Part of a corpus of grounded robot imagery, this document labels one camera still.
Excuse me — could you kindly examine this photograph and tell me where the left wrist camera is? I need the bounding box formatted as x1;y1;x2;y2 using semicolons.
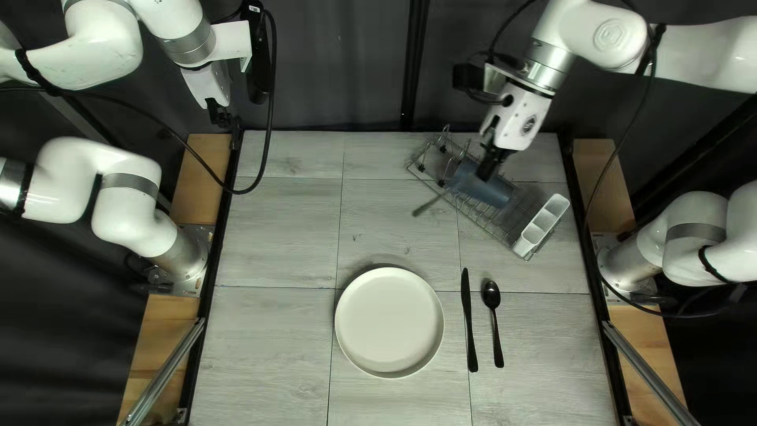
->
244;2;277;106

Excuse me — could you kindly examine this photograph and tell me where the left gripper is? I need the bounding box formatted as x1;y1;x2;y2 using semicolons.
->
180;59;233;111

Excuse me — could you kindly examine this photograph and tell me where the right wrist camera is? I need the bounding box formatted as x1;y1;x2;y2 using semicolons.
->
452;58;508;107

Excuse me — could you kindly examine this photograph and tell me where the black spoon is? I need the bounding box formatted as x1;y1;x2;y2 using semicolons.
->
481;279;505;369

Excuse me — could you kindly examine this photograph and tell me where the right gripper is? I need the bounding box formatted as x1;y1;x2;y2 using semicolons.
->
478;80;555;153

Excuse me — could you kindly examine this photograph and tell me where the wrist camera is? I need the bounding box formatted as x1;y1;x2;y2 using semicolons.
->
452;58;508;107
244;2;277;106

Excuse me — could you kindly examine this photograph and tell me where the wire dish rack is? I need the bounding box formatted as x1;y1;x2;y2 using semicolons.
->
405;124;571;261

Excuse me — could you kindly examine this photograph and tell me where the white cutlery holder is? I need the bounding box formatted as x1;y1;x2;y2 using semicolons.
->
511;192;571;261

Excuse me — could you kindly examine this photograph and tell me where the black knife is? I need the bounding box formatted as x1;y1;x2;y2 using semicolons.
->
460;267;479;374

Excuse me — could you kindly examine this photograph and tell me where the pale round plate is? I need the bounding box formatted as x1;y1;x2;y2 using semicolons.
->
334;266;446;379

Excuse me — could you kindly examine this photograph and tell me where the black cable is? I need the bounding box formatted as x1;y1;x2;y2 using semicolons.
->
473;0;746;320
0;6;279;196

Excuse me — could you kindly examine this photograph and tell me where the dark blue cup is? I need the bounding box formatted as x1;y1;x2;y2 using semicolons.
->
446;157;515;209

